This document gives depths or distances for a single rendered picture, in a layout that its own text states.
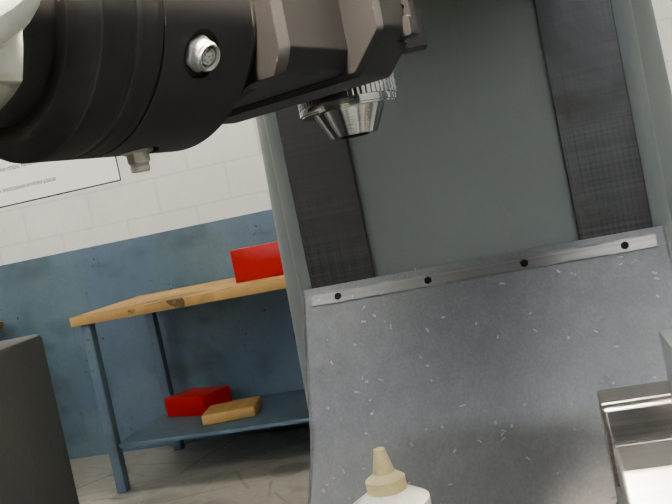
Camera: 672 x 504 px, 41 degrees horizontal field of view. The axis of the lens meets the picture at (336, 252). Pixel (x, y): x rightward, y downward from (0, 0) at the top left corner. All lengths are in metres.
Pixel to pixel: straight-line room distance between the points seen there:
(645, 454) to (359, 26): 0.20
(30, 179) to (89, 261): 0.59
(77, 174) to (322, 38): 5.01
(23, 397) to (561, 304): 0.43
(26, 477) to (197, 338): 4.54
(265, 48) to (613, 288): 0.49
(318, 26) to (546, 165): 0.46
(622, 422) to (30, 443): 0.35
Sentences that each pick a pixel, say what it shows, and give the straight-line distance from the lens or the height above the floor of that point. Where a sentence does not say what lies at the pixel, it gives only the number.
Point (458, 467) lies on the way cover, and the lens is 0.74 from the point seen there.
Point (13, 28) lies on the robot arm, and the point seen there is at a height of 1.22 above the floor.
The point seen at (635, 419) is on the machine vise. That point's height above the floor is 1.03.
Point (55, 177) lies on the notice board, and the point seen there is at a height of 1.63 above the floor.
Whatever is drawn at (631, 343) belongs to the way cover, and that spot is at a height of 1.00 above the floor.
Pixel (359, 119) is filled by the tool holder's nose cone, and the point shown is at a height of 1.19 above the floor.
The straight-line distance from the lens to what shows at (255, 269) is 4.31.
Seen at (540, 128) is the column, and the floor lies 1.19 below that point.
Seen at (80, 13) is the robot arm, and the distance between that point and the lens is 0.27.
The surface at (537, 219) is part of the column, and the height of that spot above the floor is 1.11.
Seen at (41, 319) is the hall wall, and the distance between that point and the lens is 5.55.
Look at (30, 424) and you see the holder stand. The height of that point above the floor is 1.06.
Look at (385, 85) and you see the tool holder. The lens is 0.42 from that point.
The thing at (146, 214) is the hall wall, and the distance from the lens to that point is 5.16.
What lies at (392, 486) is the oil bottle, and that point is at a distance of 0.45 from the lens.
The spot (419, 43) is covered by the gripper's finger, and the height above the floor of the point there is 1.22.
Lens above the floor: 1.16
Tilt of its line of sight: 3 degrees down
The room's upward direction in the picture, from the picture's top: 12 degrees counter-clockwise
